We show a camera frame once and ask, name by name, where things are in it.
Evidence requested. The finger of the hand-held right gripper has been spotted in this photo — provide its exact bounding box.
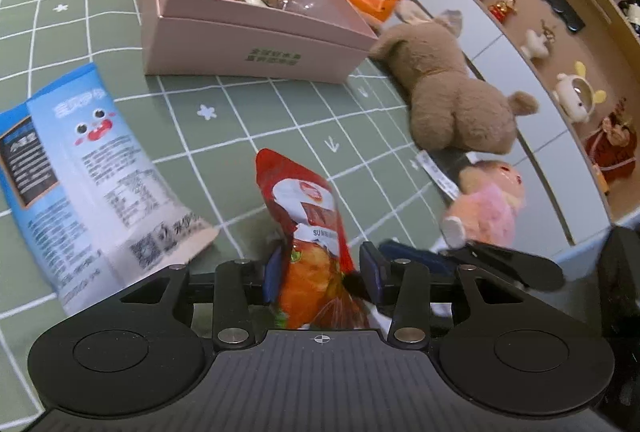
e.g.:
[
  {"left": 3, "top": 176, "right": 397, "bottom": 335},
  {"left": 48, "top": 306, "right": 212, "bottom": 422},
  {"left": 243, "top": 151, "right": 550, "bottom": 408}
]
[{"left": 379, "top": 239, "right": 567, "bottom": 293}]

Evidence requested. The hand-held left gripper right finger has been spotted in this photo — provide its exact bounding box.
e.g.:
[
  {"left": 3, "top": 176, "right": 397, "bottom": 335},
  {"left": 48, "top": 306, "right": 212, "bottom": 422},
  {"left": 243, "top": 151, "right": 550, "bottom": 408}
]
[{"left": 359, "top": 242, "right": 521, "bottom": 350}]

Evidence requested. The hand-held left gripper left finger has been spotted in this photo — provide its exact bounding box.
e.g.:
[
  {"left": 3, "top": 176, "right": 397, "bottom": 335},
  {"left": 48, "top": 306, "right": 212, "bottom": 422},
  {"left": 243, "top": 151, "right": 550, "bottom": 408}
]
[{"left": 119, "top": 244, "right": 283, "bottom": 353}]

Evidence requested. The red orange snack packet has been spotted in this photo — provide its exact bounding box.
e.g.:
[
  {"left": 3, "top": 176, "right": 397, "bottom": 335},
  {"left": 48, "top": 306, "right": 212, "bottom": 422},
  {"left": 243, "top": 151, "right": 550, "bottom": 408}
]
[{"left": 255, "top": 148, "right": 373, "bottom": 332}]

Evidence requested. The pink plush doll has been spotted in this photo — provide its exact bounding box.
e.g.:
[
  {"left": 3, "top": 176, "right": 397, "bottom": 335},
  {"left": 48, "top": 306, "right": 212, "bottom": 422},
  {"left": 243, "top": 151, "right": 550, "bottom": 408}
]
[{"left": 441, "top": 160, "right": 527, "bottom": 249}]

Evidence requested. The red robed figurine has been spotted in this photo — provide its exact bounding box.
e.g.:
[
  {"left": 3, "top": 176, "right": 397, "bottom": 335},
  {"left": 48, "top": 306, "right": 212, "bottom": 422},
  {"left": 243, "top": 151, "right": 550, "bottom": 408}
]
[{"left": 584, "top": 99, "right": 632, "bottom": 185}]

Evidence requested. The green checked tablecloth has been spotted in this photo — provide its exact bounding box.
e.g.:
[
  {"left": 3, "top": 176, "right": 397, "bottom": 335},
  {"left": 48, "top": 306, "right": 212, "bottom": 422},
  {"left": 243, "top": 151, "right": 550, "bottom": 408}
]
[{"left": 0, "top": 0, "right": 451, "bottom": 413}]

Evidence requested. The brown plush toy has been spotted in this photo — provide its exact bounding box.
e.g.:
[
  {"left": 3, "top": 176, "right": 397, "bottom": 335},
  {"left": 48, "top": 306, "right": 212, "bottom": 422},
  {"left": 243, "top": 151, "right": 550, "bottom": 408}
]
[{"left": 369, "top": 9, "right": 541, "bottom": 155}]

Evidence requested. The white yellow-eared figurine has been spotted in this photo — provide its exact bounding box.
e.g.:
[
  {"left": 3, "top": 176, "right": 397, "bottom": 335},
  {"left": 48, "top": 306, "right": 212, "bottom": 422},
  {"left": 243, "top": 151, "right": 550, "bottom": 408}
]
[{"left": 552, "top": 62, "right": 606, "bottom": 123}]

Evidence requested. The blue white snack bag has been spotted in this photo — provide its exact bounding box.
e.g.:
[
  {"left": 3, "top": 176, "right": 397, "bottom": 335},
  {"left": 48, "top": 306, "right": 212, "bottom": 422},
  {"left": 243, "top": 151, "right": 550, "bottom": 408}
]
[{"left": 0, "top": 63, "right": 221, "bottom": 317}]

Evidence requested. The white animal figurine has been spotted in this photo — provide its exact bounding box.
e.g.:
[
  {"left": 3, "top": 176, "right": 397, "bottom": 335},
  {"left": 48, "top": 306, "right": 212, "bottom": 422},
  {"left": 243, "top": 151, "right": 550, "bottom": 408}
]
[{"left": 521, "top": 24, "right": 557, "bottom": 60}]

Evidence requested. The small red figurine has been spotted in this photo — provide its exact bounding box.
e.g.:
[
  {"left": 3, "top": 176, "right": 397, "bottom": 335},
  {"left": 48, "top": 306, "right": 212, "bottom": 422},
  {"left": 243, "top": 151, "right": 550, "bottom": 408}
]
[{"left": 487, "top": 0, "right": 517, "bottom": 20}]

